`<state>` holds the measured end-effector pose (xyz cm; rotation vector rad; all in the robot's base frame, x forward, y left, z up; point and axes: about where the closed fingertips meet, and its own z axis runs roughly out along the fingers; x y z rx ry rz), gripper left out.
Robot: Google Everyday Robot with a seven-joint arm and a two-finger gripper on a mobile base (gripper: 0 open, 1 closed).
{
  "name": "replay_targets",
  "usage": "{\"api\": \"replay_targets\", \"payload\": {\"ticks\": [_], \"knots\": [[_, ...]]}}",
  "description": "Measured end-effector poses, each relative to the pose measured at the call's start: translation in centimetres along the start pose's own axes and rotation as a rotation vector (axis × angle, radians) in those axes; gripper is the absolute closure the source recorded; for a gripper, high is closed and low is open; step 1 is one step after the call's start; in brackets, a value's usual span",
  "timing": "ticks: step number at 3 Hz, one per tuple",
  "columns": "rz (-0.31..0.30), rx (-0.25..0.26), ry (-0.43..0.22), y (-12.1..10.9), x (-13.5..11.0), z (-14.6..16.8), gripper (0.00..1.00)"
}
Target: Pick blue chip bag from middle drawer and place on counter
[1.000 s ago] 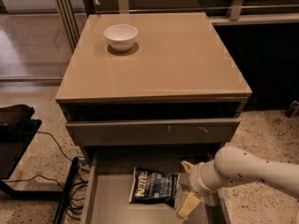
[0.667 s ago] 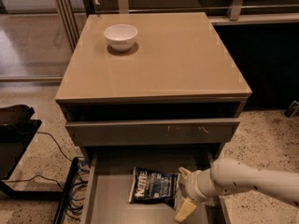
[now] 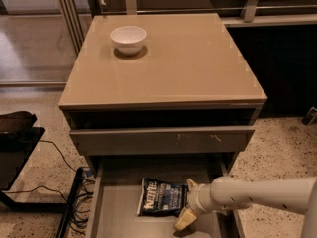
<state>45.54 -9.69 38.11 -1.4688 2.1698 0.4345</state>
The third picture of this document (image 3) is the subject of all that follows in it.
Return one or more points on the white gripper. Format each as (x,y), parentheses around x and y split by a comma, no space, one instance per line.
(193,198)

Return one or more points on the blue Kettle chip bag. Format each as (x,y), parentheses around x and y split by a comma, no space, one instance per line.
(160,198)

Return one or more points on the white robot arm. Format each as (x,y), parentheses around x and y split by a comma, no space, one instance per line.
(297,195)

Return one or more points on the grey top drawer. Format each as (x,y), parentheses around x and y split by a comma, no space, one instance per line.
(186,140)

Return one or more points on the open middle drawer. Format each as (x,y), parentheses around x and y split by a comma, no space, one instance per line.
(118,190)

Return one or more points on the grey drawer cabinet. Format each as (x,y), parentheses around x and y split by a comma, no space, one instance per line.
(189,73)

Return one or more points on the black power strip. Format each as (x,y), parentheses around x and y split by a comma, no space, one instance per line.
(64,223)

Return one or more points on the small dark floor object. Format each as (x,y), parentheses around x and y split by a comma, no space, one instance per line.
(310,117)

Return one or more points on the white ceramic bowl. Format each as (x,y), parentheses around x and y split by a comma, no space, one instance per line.
(128,40)

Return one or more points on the black stand on left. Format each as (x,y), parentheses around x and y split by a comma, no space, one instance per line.
(18,139)

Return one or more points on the metal railing frame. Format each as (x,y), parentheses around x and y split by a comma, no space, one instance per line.
(235,13)

